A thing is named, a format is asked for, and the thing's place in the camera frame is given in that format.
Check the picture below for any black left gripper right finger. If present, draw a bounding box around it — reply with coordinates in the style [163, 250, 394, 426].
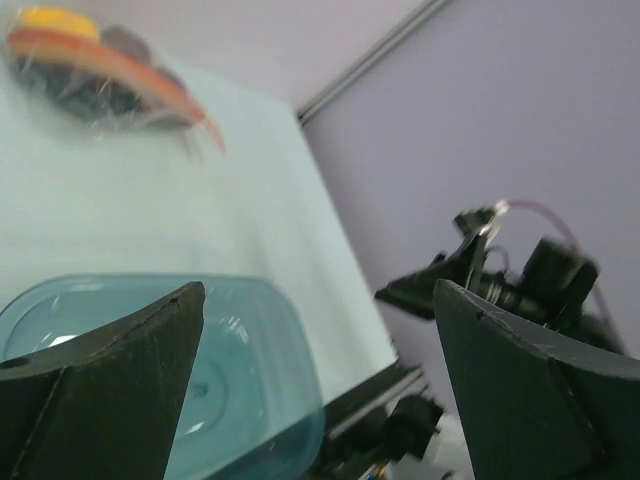
[434, 281, 639, 480]

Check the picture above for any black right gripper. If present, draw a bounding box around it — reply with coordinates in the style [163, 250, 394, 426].
[374, 204, 599, 325]

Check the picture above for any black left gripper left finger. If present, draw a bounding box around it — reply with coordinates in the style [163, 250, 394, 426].
[1, 282, 205, 479]

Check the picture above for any clear zip bag orange seal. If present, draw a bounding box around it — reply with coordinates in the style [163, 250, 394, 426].
[1, 5, 226, 151]

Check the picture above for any yellow fake pepper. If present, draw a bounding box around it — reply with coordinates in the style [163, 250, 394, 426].
[19, 6, 101, 40]

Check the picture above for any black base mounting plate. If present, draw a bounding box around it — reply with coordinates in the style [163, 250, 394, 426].
[322, 361, 425, 449]

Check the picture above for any teal transparent plastic tub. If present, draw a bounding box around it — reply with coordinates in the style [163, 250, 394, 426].
[1, 274, 324, 479]

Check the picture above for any aluminium corner rail right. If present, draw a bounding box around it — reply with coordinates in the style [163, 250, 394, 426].
[297, 0, 448, 126]

